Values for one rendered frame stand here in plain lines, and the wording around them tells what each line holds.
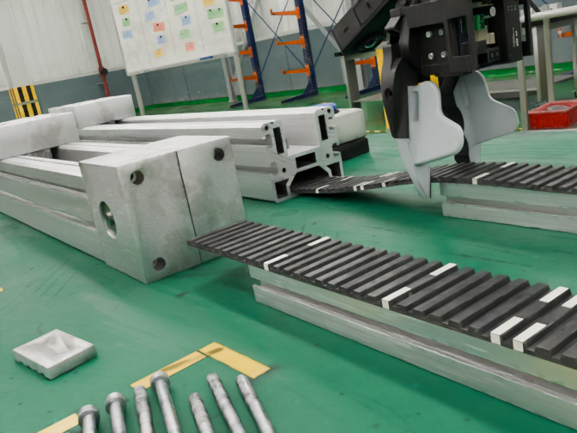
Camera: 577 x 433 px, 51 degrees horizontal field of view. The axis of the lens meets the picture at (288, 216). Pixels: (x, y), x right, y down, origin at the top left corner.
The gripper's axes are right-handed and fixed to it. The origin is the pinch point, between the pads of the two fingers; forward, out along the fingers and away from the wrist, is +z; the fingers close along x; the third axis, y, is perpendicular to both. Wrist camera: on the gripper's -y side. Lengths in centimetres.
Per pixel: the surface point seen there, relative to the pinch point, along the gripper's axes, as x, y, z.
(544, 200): -2.0, 10.6, 0.9
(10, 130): -22, -51, -9
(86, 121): -4, -76, -7
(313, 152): 1.4, -18.8, -1.0
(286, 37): 700, -950, -33
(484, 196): -2.0, 5.7, 1.0
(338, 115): 12.6, -26.8, -3.0
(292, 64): 700, -946, 19
